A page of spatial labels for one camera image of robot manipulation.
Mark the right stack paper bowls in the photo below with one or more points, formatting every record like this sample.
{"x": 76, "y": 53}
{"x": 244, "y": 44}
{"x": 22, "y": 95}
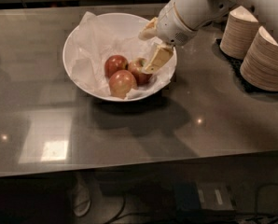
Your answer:
{"x": 260, "y": 64}

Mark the white shoe under table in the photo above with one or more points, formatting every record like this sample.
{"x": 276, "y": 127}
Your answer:
{"x": 80, "y": 197}

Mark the white paper liner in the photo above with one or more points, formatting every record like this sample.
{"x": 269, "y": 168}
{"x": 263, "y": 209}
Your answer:
{"x": 92, "y": 44}

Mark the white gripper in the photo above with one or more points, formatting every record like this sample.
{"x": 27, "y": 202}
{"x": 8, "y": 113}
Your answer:
{"x": 172, "y": 25}

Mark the white bowl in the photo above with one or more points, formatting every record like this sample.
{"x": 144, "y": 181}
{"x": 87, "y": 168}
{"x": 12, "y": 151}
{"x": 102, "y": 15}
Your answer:
{"x": 114, "y": 25}

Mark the dark box on floor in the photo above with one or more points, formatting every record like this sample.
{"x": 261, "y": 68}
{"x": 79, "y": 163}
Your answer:
{"x": 204, "y": 198}

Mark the left stack paper bowls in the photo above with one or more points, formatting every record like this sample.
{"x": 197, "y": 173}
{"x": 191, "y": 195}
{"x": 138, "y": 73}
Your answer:
{"x": 239, "y": 33}

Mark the stack paper bowls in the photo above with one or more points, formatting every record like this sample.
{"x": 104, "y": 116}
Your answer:
{"x": 239, "y": 33}
{"x": 260, "y": 64}

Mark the red yellow apple front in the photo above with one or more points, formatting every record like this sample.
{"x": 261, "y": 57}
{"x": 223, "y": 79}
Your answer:
{"x": 121, "y": 83}

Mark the black mat under stacks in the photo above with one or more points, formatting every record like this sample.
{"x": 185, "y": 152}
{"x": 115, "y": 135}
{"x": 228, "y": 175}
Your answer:
{"x": 236, "y": 65}

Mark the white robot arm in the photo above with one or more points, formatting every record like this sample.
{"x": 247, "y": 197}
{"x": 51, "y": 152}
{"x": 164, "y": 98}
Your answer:
{"x": 196, "y": 13}

